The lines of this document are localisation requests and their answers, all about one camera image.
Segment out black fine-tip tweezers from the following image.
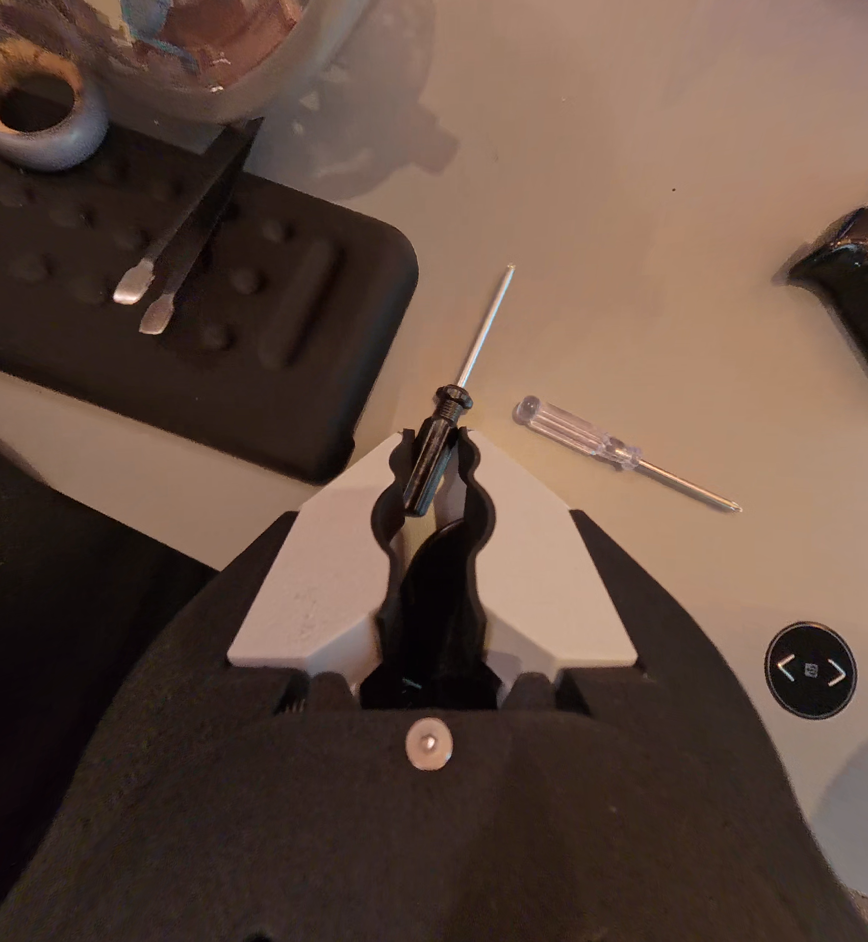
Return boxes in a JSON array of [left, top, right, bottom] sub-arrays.
[[112, 120, 264, 337]]

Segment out round black control sticker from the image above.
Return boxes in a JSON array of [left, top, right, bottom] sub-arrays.
[[764, 621, 859, 721]]

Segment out clear maze puzzle ball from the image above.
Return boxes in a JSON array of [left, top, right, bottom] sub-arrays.
[[0, 0, 372, 125]]

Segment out black-handled screwdriver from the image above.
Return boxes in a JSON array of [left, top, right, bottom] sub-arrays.
[[402, 262, 518, 518]]

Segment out black perforated pad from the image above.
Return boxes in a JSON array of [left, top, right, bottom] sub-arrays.
[[0, 118, 420, 485]]

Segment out black metal clamp tool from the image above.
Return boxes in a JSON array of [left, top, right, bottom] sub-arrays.
[[786, 175, 868, 411]]

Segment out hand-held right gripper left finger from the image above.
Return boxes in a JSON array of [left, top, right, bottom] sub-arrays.
[[227, 430, 414, 691]]

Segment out grey scissors with yellow lining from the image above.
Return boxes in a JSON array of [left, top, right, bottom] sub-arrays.
[[0, 39, 109, 175]]

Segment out clear-handled screwdriver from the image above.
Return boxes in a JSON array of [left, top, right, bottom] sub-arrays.
[[512, 394, 744, 514]]

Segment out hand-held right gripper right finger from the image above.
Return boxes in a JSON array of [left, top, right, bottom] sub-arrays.
[[462, 427, 638, 698]]

